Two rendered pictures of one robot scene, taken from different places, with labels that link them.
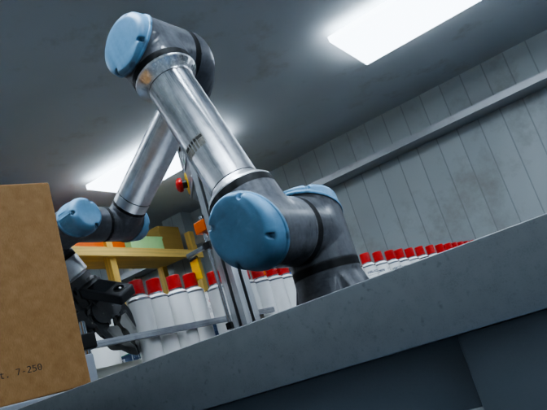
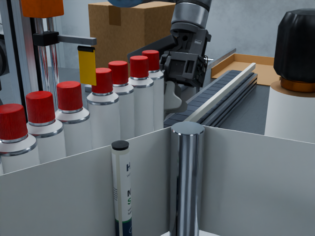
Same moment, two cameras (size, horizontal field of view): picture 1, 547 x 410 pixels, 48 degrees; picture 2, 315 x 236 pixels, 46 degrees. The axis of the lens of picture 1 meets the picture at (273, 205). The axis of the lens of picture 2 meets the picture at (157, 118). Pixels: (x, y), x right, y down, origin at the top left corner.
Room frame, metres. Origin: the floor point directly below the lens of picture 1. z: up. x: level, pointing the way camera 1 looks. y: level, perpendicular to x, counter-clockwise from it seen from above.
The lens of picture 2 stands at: (2.06, 0.21, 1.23)
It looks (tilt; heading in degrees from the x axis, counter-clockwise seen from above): 22 degrees down; 167
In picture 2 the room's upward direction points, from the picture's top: straight up
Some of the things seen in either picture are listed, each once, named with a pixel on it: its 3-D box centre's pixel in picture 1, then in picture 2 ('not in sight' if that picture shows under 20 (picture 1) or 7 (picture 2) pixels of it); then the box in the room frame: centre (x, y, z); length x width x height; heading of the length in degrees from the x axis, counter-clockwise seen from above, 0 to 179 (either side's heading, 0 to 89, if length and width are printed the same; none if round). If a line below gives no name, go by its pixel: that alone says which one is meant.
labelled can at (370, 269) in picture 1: (374, 282); not in sight; (2.07, -0.24, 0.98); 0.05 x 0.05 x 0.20
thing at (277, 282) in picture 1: (279, 299); not in sight; (1.71, 0.06, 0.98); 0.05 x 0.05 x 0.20
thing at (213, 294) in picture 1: (222, 310); (74, 150); (1.56, 0.20, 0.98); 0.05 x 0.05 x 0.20
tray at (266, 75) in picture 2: not in sight; (253, 68); (0.71, 0.92, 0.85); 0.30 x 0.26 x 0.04; 139
